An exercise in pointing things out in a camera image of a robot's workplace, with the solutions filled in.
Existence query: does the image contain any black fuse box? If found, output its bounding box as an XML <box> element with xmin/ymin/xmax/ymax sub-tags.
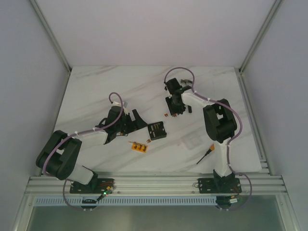
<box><xmin>147</xmin><ymin>121</ymin><xmax>167</xmax><ymax>141</ymax></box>

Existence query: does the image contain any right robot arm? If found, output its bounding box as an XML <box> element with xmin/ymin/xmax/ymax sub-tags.
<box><xmin>164</xmin><ymin>78</ymin><xmax>237</xmax><ymax>192</ymax></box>

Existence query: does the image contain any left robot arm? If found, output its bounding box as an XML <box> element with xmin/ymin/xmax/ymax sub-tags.
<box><xmin>36</xmin><ymin>105</ymin><xmax>148</xmax><ymax>193</ymax></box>

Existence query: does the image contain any orange terminal block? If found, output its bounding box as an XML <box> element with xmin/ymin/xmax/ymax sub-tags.
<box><xmin>129</xmin><ymin>141</ymin><xmax>148</xmax><ymax>154</ymax></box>

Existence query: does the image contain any claw hammer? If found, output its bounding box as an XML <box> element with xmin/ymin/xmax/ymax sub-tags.
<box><xmin>180</xmin><ymin>79</ymin><xmax>193</xmax><ymax>86</ymax></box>

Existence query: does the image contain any orange handled screwdriver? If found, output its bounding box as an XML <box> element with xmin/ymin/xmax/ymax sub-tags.
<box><xmin>196</xmin><ymin>144</ymin><xmax>215</xmax><ymax>164</ymax></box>

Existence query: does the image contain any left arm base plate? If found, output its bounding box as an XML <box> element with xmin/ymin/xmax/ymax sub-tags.
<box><xmin>70</xmin><ymin>178</ymin><xmax>114</xmax><ymax>194</ymax></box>

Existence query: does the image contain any white cable duct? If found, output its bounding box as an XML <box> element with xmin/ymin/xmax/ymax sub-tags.
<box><xmin>33</xmin><ymin>196</ymin><xmax>243</xmax><ymax>206</ymax></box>

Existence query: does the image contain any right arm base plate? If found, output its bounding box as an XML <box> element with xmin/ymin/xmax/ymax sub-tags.
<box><xmin>197</xmin><ymin>178</ymin><xmax>242</xmax><ymax>194</ymax></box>

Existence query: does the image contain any aluminium rail frame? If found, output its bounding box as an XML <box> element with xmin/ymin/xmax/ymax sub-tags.
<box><xmin>25</xmin><ymin>173</ymin><xmax>287</xmax><ymax>195</ymax></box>

